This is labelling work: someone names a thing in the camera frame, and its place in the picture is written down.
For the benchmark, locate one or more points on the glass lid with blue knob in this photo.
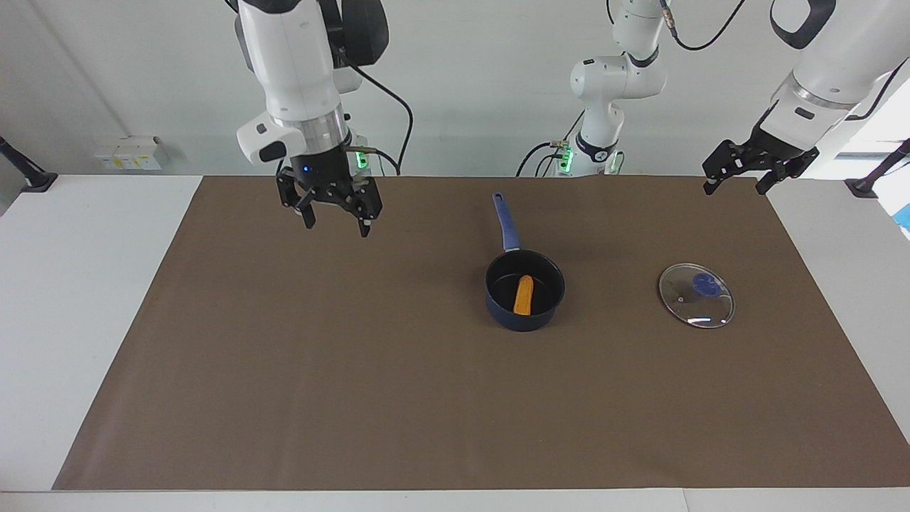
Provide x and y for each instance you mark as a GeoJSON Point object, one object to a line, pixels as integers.
{"type": "Point", "coordinates": [697, 295]}

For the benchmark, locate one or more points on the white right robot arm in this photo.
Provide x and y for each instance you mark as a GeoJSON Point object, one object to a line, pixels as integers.
{"type": "Point", "coordinates": [291, 64]}

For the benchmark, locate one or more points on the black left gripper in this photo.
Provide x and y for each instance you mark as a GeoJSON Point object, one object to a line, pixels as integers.
{"type": "Point", "coordinates": [782, 149]}

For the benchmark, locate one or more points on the black clamp stand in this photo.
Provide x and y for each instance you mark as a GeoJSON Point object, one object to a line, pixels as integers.
{"type": "Point", "coordinates": [864, 188]}
{"type": "Point", "coordinates": [34, 179]}

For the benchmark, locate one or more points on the light blue object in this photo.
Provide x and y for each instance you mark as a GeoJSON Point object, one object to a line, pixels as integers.
{"type": "Point", "coordinates": [905, 217]}

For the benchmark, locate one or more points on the brown table mat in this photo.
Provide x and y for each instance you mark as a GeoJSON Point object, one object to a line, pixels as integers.
{"type": "Point", "coordinates": [355, 412]}

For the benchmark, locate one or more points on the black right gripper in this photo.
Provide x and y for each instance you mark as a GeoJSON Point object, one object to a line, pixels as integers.
{"type": "Point", "coordinates": [325, 178]}

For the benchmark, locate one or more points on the white wall socket box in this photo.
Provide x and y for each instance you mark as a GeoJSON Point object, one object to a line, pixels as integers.
{"type": "Point", "coordinates": [135, 153]}

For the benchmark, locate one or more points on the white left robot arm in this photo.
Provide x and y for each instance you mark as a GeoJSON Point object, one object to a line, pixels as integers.
{"type": "Point", "coordinates": [618, 78]}

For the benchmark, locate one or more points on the yellow corn cob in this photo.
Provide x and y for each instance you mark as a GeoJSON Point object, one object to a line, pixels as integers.
{"type": "Point", "coordinates": [524, 296]}

